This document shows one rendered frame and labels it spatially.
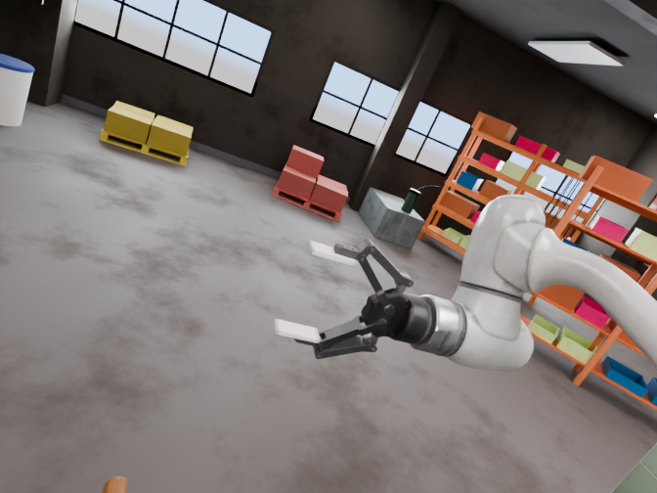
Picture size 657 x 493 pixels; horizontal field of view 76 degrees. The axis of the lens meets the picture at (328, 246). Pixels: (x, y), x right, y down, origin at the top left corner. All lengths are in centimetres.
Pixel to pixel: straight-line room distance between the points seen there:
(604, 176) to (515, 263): 432
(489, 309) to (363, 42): 655
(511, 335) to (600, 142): 880
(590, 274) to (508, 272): 11
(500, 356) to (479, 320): 7
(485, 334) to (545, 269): 13
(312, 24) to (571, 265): 646
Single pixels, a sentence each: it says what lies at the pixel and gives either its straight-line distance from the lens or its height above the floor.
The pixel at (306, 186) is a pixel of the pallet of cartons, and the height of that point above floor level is 31.
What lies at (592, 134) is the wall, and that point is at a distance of 931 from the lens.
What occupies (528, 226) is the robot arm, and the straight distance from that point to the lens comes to 72.
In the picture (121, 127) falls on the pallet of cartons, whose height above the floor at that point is 24.
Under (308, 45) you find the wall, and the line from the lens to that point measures 694.
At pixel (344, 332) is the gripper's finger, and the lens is 65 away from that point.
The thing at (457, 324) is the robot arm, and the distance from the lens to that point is 68.
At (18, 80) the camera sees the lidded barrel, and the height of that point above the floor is 51.
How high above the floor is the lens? 176
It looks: 20 degrees down
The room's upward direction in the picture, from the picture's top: 24 degrees clockwise
